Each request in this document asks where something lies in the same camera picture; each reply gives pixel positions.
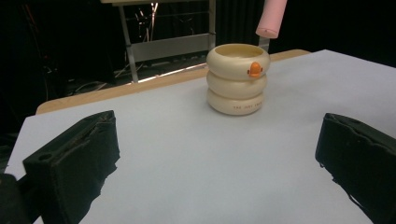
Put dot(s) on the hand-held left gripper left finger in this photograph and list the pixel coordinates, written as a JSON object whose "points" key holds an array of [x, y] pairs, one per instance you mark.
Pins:
{"points": [[71, 168]]}

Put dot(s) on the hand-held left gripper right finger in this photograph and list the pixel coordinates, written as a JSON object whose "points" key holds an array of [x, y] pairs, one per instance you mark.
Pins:
{"points": [[361, 158]]}

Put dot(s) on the cream ribbed cup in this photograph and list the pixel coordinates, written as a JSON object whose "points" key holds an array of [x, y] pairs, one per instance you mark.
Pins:
{"points": [[238, 81]]}

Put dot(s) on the pink hairbrush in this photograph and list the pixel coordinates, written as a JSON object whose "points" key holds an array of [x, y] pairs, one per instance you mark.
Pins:
{"points": [[271, 18]]}

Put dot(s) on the white metal stand frame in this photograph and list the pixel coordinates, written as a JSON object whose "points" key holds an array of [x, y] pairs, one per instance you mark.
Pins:
{"points": [[169, 46]]}

